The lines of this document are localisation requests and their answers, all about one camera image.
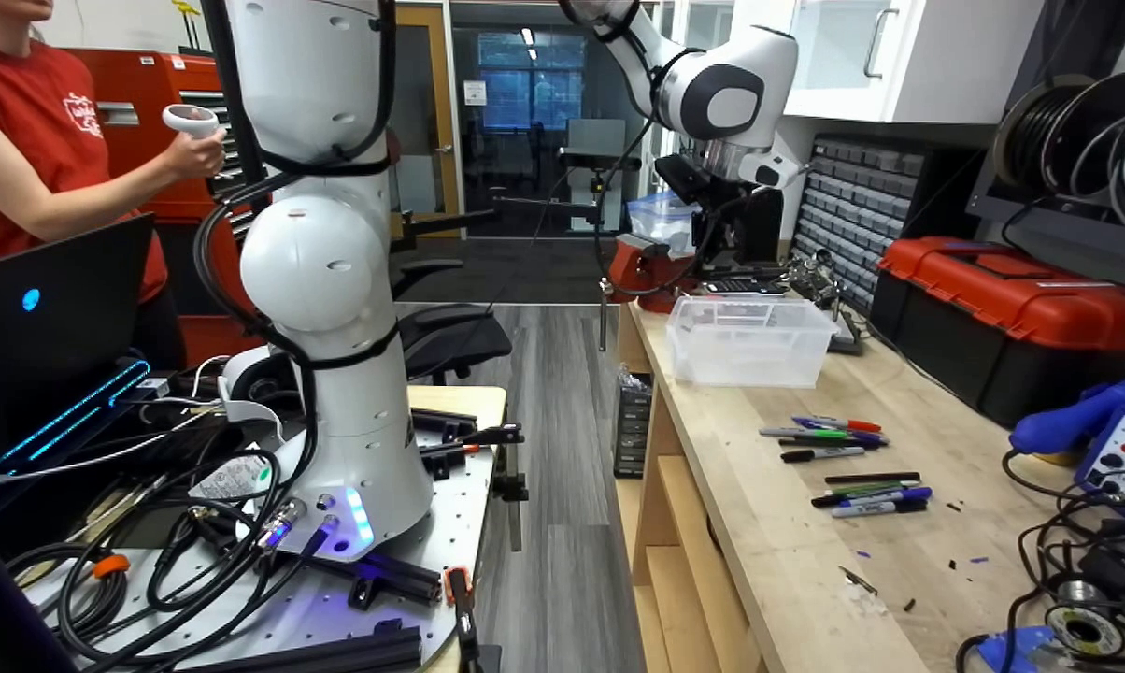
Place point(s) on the green pen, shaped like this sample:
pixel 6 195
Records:
pixel 869 491

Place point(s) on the red and black toolbox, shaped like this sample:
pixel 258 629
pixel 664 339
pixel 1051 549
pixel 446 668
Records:
pixel 1023 304

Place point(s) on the person hand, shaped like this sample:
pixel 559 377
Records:
pixel 197 152

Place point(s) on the black clamp bracket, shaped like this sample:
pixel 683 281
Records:
pixel 394 582

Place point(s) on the black power strip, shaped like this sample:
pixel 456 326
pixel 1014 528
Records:
pixel 634 433

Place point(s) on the white wall cabinet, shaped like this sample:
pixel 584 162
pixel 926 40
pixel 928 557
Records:
pixel 919 58

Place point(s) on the black laptop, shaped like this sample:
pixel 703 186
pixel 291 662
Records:
pixel 48 304

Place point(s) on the person forearm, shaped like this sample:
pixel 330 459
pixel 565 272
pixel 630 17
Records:
pixel 97 200

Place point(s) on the person in red shirt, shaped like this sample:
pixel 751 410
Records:
pixel 11 137

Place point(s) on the dark marker purple end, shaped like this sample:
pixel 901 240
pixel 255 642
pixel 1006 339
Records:
pixel 841 442

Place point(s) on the clear plastic container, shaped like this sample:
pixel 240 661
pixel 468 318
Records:
pixel 747 341

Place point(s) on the blue soldering station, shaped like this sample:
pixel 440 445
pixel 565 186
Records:
pixel 1116 434

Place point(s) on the black spool shelf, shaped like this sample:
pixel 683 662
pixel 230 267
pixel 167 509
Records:
pixel 1059 237

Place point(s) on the small parts drawer cabinet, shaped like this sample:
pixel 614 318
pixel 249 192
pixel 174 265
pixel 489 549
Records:
pixel 853 225

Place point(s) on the marker with red cap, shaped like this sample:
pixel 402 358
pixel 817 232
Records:
pixel 841 429

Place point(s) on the slim short black pen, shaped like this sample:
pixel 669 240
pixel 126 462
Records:
pixel 871 478

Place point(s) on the black office chair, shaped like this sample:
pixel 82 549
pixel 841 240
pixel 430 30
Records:
pixel 453 339

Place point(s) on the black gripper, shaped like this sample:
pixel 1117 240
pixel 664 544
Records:
pixel 739 213

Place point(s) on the metal clamp tool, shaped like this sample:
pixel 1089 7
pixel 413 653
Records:
pixel 835 312

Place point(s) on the grey marker blue cap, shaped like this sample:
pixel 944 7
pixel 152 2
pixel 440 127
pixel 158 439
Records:
pixel 889 504

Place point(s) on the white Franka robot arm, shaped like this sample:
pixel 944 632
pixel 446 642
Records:
pixel 310 265

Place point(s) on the wooden door frame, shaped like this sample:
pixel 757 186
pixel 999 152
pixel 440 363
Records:
pixel 442 115

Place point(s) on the black aluminium extrusion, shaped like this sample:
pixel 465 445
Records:
pixel 324 653

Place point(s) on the grey marker black cap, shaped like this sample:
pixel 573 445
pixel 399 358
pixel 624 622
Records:
pixel 822 455

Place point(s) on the grey perforated mounting plate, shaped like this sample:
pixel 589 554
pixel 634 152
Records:
pixel 453 524

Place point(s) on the white handheld controller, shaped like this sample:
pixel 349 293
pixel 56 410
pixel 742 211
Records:
pixel 188 118

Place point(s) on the red tool cabinet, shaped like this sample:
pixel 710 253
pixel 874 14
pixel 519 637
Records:
pixel 136 115

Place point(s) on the round metal reel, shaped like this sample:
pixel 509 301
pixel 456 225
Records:
pixel 1080 627

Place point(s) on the red bench vise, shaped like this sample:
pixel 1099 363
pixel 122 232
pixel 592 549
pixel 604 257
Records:
pixel 648 267

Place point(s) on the wooden workbench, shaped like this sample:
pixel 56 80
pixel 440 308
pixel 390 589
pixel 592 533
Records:
pixel 695 549

